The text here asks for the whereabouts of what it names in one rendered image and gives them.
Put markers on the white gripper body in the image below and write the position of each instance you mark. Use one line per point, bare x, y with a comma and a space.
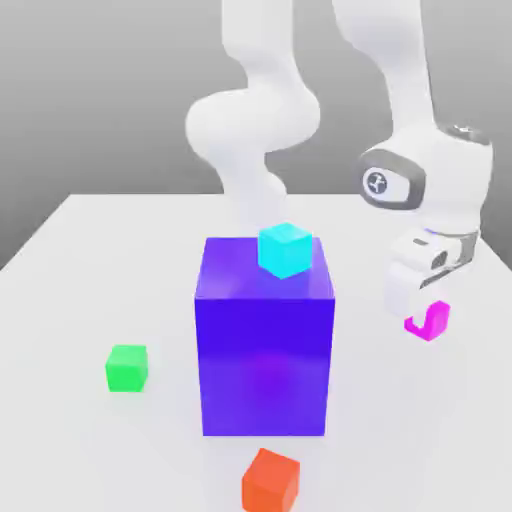
402, 288

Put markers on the small magenta cube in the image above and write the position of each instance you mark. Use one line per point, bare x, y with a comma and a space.
434, 320

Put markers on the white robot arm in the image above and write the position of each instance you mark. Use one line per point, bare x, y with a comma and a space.
256, 120

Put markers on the small cyan cube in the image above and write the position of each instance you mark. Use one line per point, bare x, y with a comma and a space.
284, 250

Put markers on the small orange cube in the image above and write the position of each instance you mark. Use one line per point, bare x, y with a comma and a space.
272, 482

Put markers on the small green cube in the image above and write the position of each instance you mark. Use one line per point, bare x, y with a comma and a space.
126, 368

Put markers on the large purple box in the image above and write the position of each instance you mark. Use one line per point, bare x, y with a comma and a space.
264, 352

